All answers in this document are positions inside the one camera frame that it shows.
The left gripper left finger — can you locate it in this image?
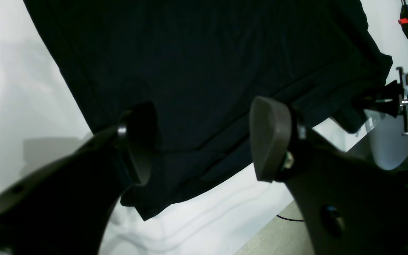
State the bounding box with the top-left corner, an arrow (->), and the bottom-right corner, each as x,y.
0,103 -> 158,255

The black t-shirt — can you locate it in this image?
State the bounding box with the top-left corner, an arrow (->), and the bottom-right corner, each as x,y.
24,0 -> 392,221

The blue red clamp tool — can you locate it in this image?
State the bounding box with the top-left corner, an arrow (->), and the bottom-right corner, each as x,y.
398,1 -> 408,39

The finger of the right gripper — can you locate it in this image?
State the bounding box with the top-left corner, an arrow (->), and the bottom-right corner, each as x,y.
353,81 -> 403,117

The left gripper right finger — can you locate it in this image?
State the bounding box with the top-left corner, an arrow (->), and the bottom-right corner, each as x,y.
249,96 -> 408,255

